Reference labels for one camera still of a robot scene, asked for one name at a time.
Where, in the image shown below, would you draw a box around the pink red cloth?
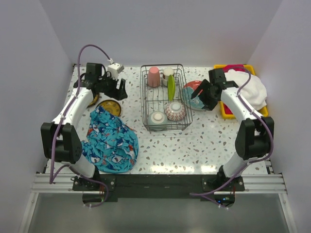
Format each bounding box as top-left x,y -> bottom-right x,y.
222,64 -> 245,73

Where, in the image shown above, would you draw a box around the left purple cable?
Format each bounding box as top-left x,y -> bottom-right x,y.
49,44 -> 114,208

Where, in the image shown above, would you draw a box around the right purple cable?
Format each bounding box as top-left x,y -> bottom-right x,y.
189,70 -> 275,209

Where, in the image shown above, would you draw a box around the yellow brown plate far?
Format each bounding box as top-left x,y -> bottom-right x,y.
89,94 -> 100,106

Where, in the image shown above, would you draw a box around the wire dish rack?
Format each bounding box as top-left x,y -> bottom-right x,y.
140,64 -> 193,133

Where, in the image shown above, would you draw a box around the white beige mug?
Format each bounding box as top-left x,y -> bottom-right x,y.
162,67 -> 174,86

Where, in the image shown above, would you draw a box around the blue patterned bowl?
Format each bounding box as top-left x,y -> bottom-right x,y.
164,102 -> 186,121

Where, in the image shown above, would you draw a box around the yellow brown plate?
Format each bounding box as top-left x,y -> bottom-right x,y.
98,100 -> 121,117
89,94 -> 100,106

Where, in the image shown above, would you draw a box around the blue shark print cloth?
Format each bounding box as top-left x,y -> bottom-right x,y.
82,106 -> 139,174

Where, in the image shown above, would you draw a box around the aluminium front rail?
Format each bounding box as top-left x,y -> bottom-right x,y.
30,172 -> 289,195

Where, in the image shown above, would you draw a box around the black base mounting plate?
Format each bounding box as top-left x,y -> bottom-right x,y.
71,174 -> 245,207

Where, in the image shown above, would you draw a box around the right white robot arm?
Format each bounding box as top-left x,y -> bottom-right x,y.
191,68 -> 274,191

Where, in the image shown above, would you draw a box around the pink cup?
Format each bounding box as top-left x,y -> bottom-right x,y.
147,67 -> 160,87

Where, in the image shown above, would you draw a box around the yellow brown plate near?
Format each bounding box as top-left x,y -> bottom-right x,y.
98,100 -> 121,117

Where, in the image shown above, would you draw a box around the pale green bowl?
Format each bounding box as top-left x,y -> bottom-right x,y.
147,111 -> 168,131

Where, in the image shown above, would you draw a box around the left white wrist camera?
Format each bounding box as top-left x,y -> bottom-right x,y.
107,63 -> 124,80

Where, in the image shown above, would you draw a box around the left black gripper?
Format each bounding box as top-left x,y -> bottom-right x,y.
97,72 -> 127,100

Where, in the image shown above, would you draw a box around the yellow plastic bin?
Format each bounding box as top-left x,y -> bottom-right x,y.
213,64 -> 268,119

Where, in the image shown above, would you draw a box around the white towel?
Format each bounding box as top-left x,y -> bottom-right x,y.
225,69 -> 267,110

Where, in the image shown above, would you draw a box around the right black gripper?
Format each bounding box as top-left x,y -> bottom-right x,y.
191,79 -> 219,111

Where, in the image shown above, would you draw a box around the lime green small plate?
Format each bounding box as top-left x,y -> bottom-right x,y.
167,75 -> 175,101

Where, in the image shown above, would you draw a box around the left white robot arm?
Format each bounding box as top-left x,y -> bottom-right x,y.
40,63 -> 127,190

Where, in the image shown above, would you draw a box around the purple cable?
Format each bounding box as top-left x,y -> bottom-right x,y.
189,70 -> 275,209
49,44 -> 114,208

